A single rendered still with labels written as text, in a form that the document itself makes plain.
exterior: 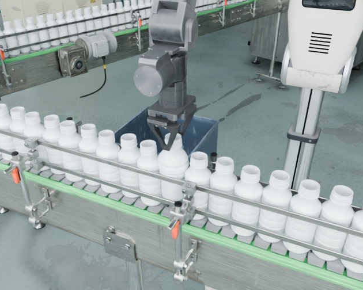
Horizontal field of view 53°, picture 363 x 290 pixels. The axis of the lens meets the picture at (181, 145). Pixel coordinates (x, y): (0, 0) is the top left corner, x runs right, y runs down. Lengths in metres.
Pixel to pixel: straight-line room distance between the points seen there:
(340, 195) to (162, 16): 0.46
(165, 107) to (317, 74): 0.65
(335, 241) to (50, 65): 1.80
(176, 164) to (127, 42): 1.77
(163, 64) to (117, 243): 0.55
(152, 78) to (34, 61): 1.57
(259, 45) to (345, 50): 3.65
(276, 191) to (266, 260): 0.16
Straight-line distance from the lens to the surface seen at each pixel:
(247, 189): 0.77
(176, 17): 0.68
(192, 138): 1.49
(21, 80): 2.15
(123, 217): 0.95
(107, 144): 0.89
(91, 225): 1.05
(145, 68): 0.64
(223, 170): 0.77
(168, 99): 0.73
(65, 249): 2.26
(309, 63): 1.25
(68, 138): 0.96
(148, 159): 0.84
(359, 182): 2.93
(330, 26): 1.21
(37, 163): 1.05
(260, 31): 4.81
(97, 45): 2.15
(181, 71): 0.71
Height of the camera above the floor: 1.60
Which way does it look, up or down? 32 degrees down
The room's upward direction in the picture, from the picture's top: straight up
